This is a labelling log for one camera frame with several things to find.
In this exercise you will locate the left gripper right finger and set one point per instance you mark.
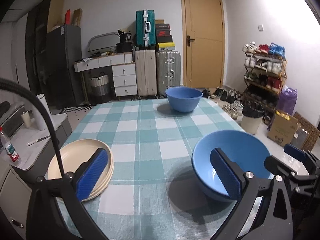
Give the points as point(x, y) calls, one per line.
point(233, 178)

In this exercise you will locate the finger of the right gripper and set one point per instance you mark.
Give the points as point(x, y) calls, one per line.
point(295, 152)

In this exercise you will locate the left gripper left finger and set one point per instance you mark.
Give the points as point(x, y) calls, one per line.
point(88, 173)

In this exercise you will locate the blue bowl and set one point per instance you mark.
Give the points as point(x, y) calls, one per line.
point(183, 99)
point(240, 147)

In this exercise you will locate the cream plate stack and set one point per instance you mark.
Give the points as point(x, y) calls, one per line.
point(78, 152)

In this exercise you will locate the cardboard box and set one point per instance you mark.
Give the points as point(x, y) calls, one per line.
point(283, 128)

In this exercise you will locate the purple plastic bag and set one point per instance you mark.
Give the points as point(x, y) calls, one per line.
point(287, 100)

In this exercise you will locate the white trash bin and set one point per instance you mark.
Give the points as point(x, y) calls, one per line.
point(253, 113)

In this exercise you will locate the grey side cabinet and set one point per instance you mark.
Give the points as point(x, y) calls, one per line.
point(35, 149)

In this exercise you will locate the teal checked tablecloth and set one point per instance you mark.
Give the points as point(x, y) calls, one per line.
point(153, 193)

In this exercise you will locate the plastic bottle red cap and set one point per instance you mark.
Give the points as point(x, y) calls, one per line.
point(9, 148)

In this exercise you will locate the white cup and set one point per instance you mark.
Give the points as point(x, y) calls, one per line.
point(26, 119)

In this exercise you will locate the striped laundry basket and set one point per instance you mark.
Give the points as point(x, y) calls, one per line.
point(100, 88)

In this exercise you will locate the wooden shoe rack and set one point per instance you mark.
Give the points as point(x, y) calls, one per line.
point(265, 76)

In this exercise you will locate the white drawer desk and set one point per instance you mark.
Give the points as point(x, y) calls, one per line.
point(123, 71)

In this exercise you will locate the dark grey refrigerator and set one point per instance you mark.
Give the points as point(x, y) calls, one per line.
point(63, 50)

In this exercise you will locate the silver suitcase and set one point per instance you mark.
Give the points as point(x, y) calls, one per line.
point(168, 64)

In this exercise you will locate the beige suitcase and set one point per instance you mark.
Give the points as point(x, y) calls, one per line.
point(145, 62)

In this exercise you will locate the wooden door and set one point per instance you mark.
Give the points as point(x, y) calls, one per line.
point(203, 43)

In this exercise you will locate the teal suitcase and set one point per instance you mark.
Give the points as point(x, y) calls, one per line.
point(145, 29)

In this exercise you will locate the stacked shoe boxes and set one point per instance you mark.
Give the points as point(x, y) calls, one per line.
point(164, 40)

